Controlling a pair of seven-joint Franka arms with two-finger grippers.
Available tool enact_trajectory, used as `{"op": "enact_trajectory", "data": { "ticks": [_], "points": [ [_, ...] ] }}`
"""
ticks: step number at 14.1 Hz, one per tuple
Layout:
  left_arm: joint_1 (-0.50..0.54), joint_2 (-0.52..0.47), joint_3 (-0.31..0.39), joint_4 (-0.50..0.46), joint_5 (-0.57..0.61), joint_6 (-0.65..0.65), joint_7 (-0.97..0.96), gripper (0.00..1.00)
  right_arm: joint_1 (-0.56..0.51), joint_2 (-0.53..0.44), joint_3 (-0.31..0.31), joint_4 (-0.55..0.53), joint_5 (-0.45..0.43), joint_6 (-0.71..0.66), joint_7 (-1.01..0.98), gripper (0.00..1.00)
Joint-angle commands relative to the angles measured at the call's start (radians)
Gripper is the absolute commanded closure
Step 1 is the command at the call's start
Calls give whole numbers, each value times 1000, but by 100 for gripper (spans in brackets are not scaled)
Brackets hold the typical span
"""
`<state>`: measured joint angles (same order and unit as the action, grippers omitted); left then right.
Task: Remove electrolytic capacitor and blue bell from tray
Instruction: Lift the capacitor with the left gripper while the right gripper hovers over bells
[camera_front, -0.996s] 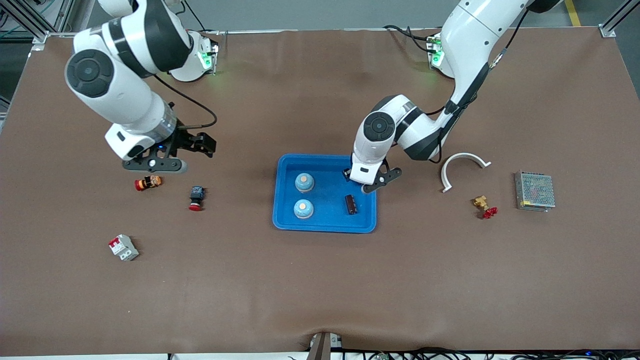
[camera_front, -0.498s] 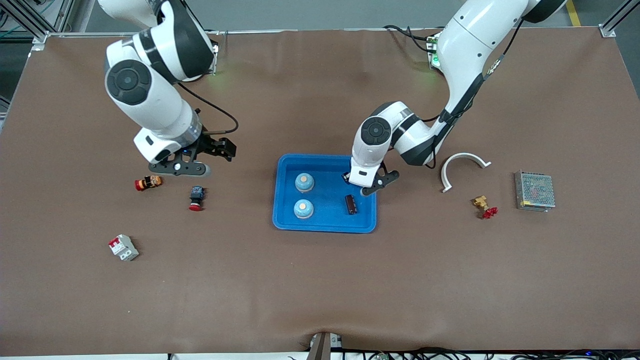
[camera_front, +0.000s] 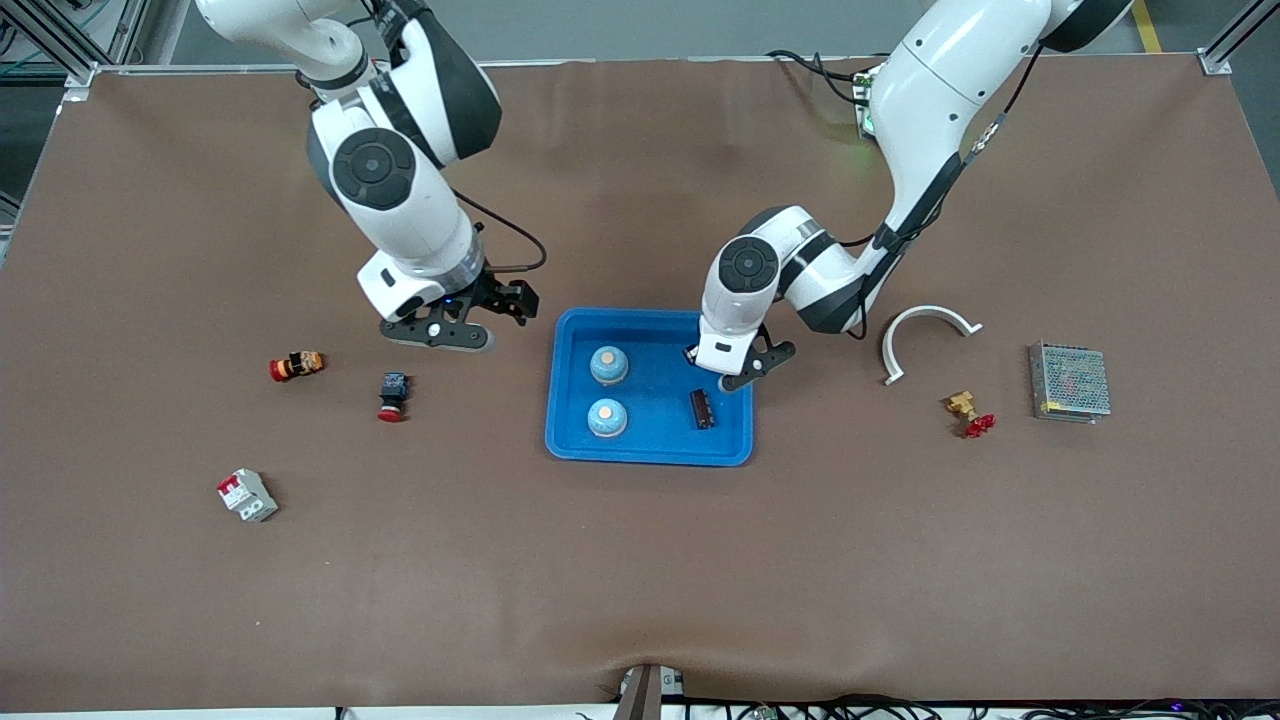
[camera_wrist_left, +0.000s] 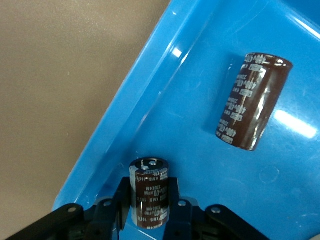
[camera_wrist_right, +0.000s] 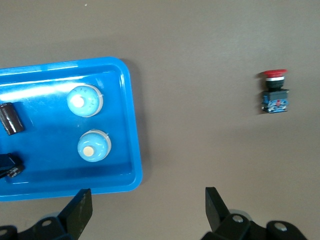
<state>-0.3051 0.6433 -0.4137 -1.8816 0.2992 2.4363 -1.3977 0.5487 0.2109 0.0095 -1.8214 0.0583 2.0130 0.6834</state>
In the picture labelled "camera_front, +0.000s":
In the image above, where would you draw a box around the blue plastic tray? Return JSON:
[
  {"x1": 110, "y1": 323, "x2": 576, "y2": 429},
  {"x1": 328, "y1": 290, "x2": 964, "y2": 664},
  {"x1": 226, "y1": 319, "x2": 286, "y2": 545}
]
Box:
[{"x1": 545, "y1": 307, "x2": 754, "y2": 468}]

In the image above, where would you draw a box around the orange red emergency button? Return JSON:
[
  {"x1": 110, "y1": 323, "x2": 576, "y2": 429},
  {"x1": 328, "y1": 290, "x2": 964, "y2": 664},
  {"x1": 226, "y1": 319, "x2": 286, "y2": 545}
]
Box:
[{"x1": 269, "y1": 350, "x2": 326, "y2": 383}]

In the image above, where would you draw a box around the brown table mat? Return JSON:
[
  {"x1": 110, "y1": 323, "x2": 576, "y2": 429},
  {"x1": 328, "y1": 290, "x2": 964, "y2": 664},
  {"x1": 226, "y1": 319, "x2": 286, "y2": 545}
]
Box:
[{"x1": 0, "y1": 55, "x2": 1280, "y2": 713}]

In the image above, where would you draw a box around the white red circuit breaker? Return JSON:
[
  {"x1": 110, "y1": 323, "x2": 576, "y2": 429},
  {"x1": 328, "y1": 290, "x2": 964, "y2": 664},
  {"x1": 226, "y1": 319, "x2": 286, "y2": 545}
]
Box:
[{"x1": 217, "y1": 468, "x2": 280, "y2": 523}]

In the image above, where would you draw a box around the metal mesh power supply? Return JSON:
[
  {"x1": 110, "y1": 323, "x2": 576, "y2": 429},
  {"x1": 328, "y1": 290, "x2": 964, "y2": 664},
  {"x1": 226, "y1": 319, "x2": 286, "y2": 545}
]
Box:
[{"x1": 1029, "y1": 340, "x2": 1112, "y2": 425}]

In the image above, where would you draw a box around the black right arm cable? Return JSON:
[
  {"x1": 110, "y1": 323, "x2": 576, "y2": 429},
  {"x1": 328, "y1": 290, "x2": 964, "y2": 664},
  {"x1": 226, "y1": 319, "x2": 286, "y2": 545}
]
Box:
[{"x1": 455, "y1": 190, "x2": 548, "y2": 273}]

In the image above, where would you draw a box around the white curved plastic bracket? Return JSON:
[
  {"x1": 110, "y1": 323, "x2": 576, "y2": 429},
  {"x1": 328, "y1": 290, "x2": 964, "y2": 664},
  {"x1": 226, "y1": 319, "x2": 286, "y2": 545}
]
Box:
[{"x1": 881, "y1": 305, "x2": 984, "y2": 387}]

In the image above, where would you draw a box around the brass valve red handle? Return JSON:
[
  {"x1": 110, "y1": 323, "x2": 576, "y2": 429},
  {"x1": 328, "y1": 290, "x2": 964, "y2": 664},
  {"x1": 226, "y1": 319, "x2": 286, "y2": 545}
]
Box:
[{"x1": 947, "y1": 390, "x2": 997, "y2": 439}]

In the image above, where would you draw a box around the black base cable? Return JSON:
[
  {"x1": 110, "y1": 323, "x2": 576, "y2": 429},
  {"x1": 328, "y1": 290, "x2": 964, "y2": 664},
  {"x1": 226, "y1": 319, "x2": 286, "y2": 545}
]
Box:
[{"x1": 768, "y1": 48, "x2": 886, "y2": 89}]

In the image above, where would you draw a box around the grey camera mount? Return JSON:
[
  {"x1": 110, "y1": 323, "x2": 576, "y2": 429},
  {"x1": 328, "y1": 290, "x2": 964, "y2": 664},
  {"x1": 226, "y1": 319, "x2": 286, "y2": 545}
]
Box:
[{"x1": 612, "y1": 664, "x2": 686, "y2": 720}]

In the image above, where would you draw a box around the aluminium frame post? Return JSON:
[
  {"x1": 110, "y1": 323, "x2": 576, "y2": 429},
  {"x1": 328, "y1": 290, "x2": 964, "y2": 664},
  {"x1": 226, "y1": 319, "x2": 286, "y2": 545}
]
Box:
[
  {"x1": 1198, "y1": 0, "x2": 1280, "y2": 77},
  {"x1": 0, "y1": 0, "x2": 151, "y2": 101}
]

